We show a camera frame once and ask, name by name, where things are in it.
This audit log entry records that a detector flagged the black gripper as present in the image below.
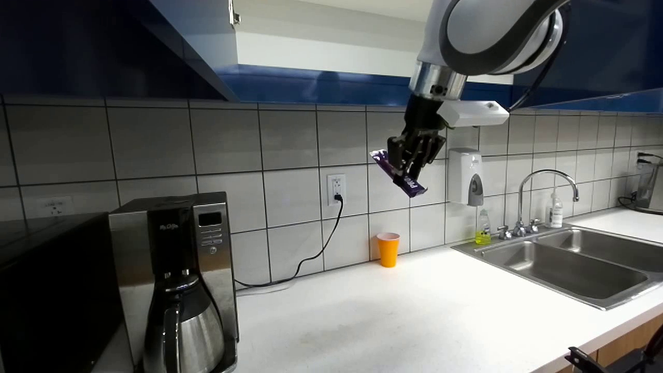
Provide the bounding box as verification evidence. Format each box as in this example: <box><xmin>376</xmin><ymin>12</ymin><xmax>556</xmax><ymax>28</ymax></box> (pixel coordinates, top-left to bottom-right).
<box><xmin>383</xmin><ymin>91</ymin><xmax>451</xmax><ymax>185</ymax></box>

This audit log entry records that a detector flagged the purple protein candy bar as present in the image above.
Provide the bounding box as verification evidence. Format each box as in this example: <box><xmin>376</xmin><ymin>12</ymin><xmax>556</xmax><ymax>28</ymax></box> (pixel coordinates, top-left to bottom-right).
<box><xmin>369</xmin><ymin>148</ymin><xmax>429</xmax><ymax>199</ymax></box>

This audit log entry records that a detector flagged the blue cupboard door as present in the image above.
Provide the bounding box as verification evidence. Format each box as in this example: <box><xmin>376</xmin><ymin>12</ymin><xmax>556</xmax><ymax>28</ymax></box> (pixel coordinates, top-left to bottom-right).
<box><xmin>514</xmin><ymin>0</ymin><xmax>663</xmax><ymax>114</ymax></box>
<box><xmin>0</xmin><ymin>0</ymin><xmax>239</xmax><ymax>104</ymax></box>

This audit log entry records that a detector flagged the orange plastic cup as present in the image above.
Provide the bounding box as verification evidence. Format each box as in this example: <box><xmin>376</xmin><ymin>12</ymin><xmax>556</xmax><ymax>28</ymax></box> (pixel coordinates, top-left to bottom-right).
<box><xmin>375</xmin><ymin>231</ymin><xmax>403</xmax><ymax>269</ymax></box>

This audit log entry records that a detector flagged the yellow dish soap bottle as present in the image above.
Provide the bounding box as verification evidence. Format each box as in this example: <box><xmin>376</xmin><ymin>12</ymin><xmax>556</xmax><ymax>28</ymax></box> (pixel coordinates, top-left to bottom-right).
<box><xmin>472</xmin><ymin>207</ymin><xmax>495</xmax><ymax>249</ymax></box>

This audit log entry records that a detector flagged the chrome sink faucet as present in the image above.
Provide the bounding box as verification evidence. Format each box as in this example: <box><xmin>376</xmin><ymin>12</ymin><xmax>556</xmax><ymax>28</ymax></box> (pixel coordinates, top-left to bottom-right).
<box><xmin>498</xmin><ymin>168</ymin><xmax>581</xmax><ymax>243</ymax></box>

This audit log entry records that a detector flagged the small white bottle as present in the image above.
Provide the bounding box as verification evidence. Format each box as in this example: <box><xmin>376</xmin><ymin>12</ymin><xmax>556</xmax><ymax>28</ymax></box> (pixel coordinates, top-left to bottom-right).
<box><xmin>549</xmin><ymin>192</ymin><xmax>565</xmax><ymax>231</ymax></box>

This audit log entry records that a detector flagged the stainless steel sink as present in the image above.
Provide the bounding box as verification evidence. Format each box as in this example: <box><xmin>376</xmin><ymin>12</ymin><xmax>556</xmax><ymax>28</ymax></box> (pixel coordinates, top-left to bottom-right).
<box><xmin>456</xmin><ymin>226</ymin><xmax>663</xmax><ymax>311</ymax></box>

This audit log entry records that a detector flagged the black steel coffee maker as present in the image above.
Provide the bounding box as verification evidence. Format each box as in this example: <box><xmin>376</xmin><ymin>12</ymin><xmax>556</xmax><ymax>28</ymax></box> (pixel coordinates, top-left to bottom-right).
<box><xmin>108</xmin><ymin>192</ymin><xmax>242</xmax><ymax>373</ymax></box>

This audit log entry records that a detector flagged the dark countertop appliance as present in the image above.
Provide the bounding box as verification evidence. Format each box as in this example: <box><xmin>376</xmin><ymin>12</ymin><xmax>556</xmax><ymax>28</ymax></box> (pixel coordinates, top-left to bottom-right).
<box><xmin>616</xmin><ymin>152</ymin><xmax>663</xmax><ymax>216</ymax></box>

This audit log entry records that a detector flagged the black chair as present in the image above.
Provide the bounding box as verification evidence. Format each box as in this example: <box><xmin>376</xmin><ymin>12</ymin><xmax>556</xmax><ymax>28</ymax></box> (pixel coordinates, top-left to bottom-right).
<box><xmin>563</xmin><ymin>323</ymin><xmax>663</xmax><ymax>373</ymax></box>

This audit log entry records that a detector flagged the stainless steel coffee carafe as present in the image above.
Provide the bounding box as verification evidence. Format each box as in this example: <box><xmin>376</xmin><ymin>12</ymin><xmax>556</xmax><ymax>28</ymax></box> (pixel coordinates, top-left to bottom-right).
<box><xmin>141</xmin><ymin>272</ymin><xmax>235</xmax><ymax>373</ymax></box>

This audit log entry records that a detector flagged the black microwave oven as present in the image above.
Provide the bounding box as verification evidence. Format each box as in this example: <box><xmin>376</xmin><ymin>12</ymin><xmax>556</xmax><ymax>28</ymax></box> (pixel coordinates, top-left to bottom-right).
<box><xmin>0</xmin><ymin>212</ymin><xmax>129</xmax><ymax>373</ymax></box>

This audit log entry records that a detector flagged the white wall soap dispenser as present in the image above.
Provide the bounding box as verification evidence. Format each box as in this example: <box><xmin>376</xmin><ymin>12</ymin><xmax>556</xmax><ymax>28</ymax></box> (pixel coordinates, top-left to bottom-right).
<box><xmin>448</xmin><ymin>150</ymin><xmax>487</xmax><ymax>210</ymax></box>

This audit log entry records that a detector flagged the white wall power outlet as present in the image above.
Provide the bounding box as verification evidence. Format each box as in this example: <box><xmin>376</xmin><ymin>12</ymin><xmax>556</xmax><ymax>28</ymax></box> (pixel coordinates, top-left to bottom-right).
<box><xmin>326</xmin><ymin>173</ymin><xmax>349</xmax><ymax>206</ymax></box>
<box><xmin>46</xmin><ymin>198</ymin><xmax>75</xmax><ymax>221</ymax></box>

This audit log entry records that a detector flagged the black power cord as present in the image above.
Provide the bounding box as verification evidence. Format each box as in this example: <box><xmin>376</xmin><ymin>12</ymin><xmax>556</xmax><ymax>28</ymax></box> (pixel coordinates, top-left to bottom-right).
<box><xmin>233</xmin><ymin>194</ymin><xmax>346</xmax><ymax>292</ymax></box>

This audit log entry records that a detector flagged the white cupboard with blue frame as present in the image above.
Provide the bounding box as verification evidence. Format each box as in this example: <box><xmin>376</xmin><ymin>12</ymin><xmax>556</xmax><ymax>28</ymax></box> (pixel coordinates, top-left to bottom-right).
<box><xmin>147</xmin><ymin>0</ymin><xmax>663</xmax><ymax>114</ymax></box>

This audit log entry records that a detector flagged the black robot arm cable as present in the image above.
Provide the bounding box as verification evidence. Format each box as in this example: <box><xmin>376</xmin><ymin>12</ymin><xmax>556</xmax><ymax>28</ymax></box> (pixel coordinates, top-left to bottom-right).
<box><xmin>507</xmin><ymin>39</ymin><xmax>571</xmax><ymax>114</ymax></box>

